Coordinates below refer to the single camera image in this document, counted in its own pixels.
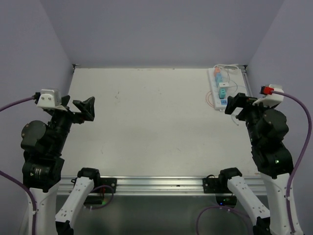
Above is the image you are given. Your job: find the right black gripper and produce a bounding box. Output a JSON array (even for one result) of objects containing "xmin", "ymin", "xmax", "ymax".
[{"xmin": 224, "ymin": 91, "xmax": 276, "ymax": 145}]

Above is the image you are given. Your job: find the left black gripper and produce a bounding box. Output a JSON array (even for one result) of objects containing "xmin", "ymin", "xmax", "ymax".
[{"xmin": 48, "ymin": 94, "xmax": 94, "ymax": 154}]

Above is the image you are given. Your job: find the white power strip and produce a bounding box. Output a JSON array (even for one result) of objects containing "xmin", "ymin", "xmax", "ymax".
[{"xmin": 207, "ymin": 68, "xmax": 229, "ymax": 111}]

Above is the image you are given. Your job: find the teal charger plug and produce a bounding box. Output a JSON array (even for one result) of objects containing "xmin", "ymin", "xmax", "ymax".
[{"xmin": 218, "ymin": 88, "xmax": 226, "ymax": 99}]

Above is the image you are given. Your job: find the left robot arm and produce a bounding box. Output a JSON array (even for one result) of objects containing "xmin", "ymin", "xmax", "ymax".
[{"xmin": 21, "ymin": 94, "xmax": 102, "ymax": 235}]

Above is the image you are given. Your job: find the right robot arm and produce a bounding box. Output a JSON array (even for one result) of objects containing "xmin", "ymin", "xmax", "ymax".
[{"xmin": 218, "ymin": 90, "xmax": 304, "ymax": 235}]

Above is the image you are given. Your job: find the blue charger plug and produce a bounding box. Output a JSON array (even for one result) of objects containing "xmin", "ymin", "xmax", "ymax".
[{"xmin": 215, "ymin": 72, "xmax": 223, "ymax": 86}]

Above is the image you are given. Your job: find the orange charger plug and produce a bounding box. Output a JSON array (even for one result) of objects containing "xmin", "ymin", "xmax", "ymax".
[{"xmin": 214, "ymin": 67, "xmax": 221, "ymax": 75}]

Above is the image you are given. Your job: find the white 80W charger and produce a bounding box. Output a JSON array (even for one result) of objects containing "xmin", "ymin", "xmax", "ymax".
[{"xmin": 218, "ymin": 82, "xmax": 229, "ymax": 90}]

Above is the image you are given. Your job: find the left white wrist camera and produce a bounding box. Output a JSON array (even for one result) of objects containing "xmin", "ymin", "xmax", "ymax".
[{"xmin": 37, "ymin": 89, "xmax": 62, "ymax": 109}]

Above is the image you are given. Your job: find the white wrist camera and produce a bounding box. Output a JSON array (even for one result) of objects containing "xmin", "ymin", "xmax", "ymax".
[
  {"xmin": 37, "ymin": 89, "xmax": 62, "ymax": 109},
  {"xmin": 252, "ymin": 84, "xmax": 284, "ymax": 108}
]

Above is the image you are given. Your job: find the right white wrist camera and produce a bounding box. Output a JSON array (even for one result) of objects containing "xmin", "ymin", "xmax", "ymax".
[{"xmin": 252, "ymin": 84, "xmax": 284, "ymax": 108}]

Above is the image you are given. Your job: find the white power strip cord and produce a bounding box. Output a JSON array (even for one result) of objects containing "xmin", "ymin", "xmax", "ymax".
[{"xmin": 213, "ymin": 63, "xmax": 242, "ymax": 74}]

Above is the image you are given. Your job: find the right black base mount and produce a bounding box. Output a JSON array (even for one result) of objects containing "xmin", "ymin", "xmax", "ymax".
[{"xmin": 202, "ymin": 174, "xmax": 221, "ymax": 194}]

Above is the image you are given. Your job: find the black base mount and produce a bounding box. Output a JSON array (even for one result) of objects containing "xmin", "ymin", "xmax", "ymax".
[
  {"xmin": 202, "ymin": 174, "xmax": 221, "ymax": 194},
  {"xmin": 97, "ymin": 177, "xmax": 117, "ymax": 195}
]

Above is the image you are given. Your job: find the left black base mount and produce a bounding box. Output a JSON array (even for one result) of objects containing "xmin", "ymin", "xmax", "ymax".
[{"xmin": 97, "ymin": 177, "xmax": 117, "ymax": 195}]

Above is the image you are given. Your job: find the aluminium rail frame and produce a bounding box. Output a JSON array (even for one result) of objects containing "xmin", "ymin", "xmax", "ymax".
[{"xmin": 58, "ymin": 176, "xmax": 267, "ymax": 196}]

